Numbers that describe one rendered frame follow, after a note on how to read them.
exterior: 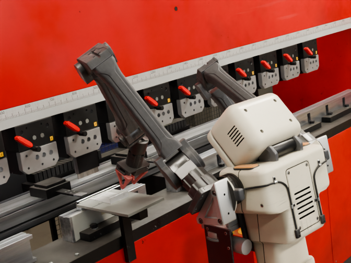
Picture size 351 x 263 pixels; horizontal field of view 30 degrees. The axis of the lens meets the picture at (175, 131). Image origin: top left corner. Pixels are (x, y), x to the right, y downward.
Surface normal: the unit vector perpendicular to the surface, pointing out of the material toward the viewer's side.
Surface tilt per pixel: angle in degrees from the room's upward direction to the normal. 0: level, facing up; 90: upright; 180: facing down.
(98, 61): 76
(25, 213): 90
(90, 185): 90
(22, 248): 90
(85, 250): 0
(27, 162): 90
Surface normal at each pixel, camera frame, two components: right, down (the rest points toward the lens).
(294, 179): 0.65, -0.06
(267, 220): -0.72, 0.24
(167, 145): 0.18, -0.06
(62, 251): -0.13, -0.97
